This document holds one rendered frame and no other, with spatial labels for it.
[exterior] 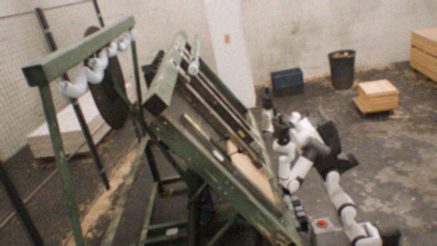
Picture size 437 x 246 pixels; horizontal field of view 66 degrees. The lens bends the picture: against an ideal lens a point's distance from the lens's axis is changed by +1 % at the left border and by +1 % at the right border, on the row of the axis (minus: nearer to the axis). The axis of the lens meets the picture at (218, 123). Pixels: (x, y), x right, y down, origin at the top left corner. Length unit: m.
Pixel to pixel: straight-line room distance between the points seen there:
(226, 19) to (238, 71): 0.95
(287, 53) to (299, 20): 0.71
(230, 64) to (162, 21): 2.18
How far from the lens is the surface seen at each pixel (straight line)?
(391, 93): 5.57
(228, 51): 6.18
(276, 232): 2.12
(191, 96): 2.34
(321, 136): 2.35
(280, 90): 6.74
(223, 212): 3.46
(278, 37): 7.54
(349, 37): 7.78
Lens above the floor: 2.41
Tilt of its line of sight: 23 degrees down
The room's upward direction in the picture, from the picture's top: 12 degrees counter-clockwise
